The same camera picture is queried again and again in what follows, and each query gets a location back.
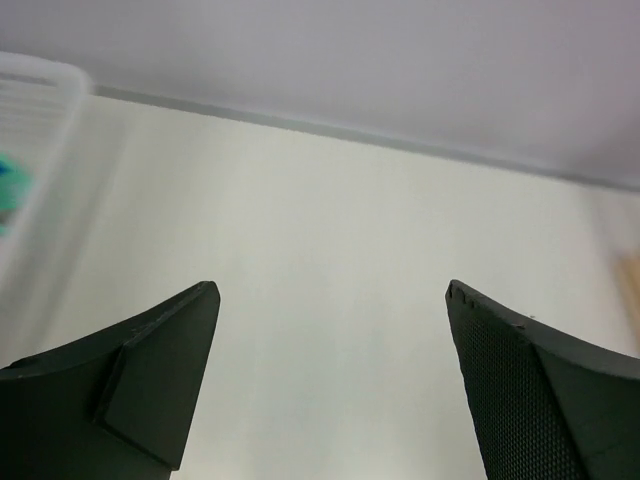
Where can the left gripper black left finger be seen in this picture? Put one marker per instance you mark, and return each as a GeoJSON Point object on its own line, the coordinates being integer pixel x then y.
{"type": "Point", "coordinates": [116, 404]}

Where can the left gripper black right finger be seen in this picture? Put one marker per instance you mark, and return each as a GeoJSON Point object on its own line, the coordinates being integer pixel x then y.
{"type": "Point", "coordinates": [544, 404]}

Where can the white plastic basket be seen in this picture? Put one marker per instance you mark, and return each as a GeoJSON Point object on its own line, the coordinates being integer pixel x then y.
{"type": "Point", "coordinates": [41, 105]}

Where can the wooden tray frame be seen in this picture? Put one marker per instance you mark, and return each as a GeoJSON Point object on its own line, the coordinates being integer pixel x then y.
{"type": "Point", "coordinates": [626, 268]}

